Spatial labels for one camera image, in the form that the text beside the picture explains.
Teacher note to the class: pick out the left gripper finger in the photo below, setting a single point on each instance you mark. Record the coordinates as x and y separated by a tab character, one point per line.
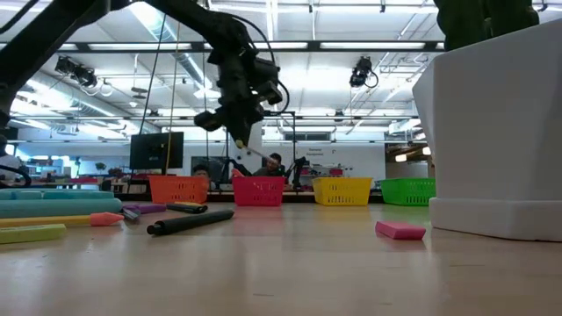
246	131
233	134

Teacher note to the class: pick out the silver pencil yellow cap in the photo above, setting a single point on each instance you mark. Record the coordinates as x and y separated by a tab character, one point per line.
239	143

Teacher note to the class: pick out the yellow and black pen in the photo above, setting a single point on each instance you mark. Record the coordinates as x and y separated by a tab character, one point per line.
186	208

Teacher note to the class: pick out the black crayon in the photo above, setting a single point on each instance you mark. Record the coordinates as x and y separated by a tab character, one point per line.
189	222

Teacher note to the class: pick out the yellow pencil orange cap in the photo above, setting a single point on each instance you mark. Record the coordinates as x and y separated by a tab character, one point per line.
105	219

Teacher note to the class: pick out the white plant pot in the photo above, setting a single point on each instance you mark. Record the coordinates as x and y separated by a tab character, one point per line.
496	131

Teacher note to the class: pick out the black background robot arm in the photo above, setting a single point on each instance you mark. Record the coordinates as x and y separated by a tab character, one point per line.
297	169

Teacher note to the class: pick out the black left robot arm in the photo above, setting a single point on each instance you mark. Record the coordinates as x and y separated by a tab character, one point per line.
44	39

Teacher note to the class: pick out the white pillar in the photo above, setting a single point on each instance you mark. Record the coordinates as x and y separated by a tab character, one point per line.
258	136

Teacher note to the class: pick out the red plastic basket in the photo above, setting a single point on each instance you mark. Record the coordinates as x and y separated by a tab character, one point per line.
259	191

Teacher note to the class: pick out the orange plastic basket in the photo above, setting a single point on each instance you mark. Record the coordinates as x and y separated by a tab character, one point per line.
177	189

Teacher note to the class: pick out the black monitor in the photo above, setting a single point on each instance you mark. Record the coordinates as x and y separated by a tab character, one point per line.
156	151

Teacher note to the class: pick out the black overhead light beam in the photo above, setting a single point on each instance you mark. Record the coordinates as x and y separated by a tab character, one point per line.
314	45

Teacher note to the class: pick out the yellow plastic basket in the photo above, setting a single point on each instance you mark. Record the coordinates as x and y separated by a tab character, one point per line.
341	191

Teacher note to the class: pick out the green plastic basket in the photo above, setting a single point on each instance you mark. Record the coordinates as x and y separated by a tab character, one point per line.
407	191

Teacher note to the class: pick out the black table frame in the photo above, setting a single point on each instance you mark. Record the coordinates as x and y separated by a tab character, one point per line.
303	197

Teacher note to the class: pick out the black ceiling camera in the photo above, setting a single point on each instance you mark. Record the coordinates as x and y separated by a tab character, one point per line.
74	70
361	72

